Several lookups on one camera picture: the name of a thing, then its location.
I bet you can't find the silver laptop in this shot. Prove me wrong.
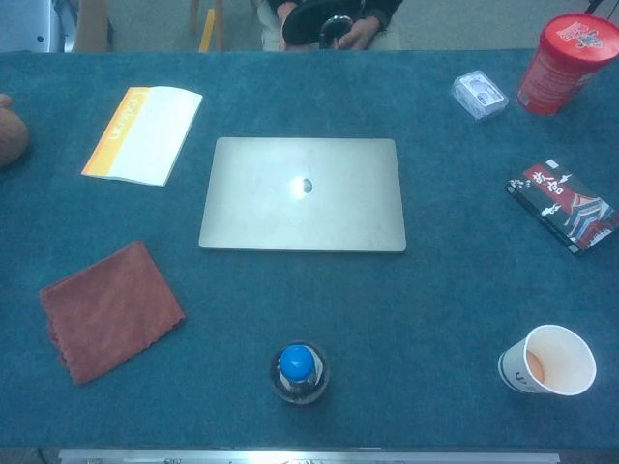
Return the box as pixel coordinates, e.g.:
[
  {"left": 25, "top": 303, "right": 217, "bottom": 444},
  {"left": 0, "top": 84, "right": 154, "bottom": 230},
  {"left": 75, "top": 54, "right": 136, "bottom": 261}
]
[{"left": 197, "top": 136, "right": 408, "bottom": 253}]

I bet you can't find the teal felt table cover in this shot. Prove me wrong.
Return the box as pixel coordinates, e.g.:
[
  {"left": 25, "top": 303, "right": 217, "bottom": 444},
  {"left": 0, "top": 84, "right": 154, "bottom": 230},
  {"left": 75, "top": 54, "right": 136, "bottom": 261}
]
[{"left": 0, "top": 49, "right": 619, "bottom": 450}]

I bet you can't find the bottle with blue cap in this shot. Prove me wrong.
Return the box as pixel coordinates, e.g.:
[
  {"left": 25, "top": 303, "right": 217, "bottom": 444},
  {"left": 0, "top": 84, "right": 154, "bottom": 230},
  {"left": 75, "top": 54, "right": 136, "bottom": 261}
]
[{"left": 269, "top": 341, "right": 332, "bottom": 406}]

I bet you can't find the orange and white booklet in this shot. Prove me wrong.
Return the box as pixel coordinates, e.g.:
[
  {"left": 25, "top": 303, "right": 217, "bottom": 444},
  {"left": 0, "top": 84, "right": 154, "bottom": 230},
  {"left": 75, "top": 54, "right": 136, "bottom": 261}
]
[{"left": 80, "top": 85, "right": 204, "bottom": 188}]

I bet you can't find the black object in person's lap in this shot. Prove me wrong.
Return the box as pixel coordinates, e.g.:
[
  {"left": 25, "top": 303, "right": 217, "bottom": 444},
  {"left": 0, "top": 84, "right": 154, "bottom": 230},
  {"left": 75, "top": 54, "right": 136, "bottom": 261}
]
[{"left": 282, "top": 0, "right": 368, "bottom": 49}]

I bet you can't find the rust red folded cloth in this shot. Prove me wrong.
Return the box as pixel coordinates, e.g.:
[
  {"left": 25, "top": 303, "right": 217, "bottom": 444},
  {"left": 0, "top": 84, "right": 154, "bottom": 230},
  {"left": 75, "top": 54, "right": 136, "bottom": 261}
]
[{"left": 38, "top": 240, "right": 187, "bottom": 387}]

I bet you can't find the clear plastic card case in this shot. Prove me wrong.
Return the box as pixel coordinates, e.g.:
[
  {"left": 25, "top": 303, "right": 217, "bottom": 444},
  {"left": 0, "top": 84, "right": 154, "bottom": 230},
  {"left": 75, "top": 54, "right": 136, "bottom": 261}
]
[{"left": 451, "top": 70, "right": 510, "bottom": 122}]

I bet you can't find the seated person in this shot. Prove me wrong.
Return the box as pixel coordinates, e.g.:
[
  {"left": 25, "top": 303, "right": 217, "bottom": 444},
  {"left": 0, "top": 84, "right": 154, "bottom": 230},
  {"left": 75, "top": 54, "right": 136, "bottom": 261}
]
[{"left": 251, "top": 0, "right": 405, "bottom": 52}]

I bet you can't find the black and red printed box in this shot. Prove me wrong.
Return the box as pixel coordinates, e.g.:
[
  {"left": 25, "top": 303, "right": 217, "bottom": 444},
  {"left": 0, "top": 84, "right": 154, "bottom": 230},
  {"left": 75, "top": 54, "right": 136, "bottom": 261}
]
[{"left": 505, "top": 158, "right": 619, "bottom": 256}]

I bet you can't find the white paper cup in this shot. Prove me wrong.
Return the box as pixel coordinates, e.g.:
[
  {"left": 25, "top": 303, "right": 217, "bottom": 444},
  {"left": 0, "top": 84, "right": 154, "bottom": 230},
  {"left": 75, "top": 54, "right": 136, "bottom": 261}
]
[{"left": 497, "top": 324, "right": 598, "bottom": 397}]

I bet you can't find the red cylindrical canister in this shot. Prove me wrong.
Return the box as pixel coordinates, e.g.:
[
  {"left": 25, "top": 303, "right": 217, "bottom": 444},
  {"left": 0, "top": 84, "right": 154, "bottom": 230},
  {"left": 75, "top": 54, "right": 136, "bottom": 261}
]
[{"left": 516, "top": 13, "right": 619, "bottom": 117}]

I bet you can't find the brown cardboard box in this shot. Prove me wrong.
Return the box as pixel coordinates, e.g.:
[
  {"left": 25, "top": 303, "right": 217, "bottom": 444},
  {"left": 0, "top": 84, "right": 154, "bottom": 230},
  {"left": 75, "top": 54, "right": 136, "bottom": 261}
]
[{"left": 72, "top": 0, "right": 113, "bottom": 53}]

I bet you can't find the brown plush toy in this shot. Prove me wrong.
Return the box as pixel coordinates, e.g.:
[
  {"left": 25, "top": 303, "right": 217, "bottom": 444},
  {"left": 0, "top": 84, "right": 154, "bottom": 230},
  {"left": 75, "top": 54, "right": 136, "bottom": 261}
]
[{"left": 0, "top": 93, "right": 29, "bottom": 168}]

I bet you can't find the grey metal cabinet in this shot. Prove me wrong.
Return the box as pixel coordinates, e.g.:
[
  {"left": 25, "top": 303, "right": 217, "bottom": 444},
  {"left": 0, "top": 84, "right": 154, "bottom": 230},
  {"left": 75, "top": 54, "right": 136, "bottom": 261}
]
[{"left": 0, "top": 0, "right": 78, "bottom": 53}]

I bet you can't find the metal rail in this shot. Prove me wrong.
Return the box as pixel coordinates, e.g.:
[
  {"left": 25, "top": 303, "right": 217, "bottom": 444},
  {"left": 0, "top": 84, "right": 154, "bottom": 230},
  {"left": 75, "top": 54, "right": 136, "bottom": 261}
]
[{"left": 57, "top": 449, "right": 561, "bottom": 464}]

